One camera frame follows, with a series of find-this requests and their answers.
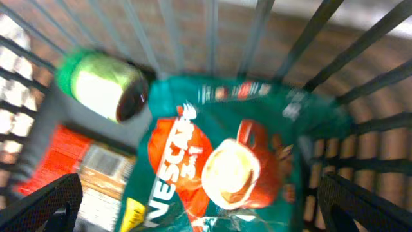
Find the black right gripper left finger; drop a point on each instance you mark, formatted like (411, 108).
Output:
(54, 207)

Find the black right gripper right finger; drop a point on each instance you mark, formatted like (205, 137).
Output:
(344, 203)

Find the green Nescafe coffee bag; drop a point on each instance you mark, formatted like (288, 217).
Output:
(224, 155)

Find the green capped jar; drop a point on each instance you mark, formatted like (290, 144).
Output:
(107, 85)

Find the grey plastic lattice basket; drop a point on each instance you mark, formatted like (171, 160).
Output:
(367, 73)

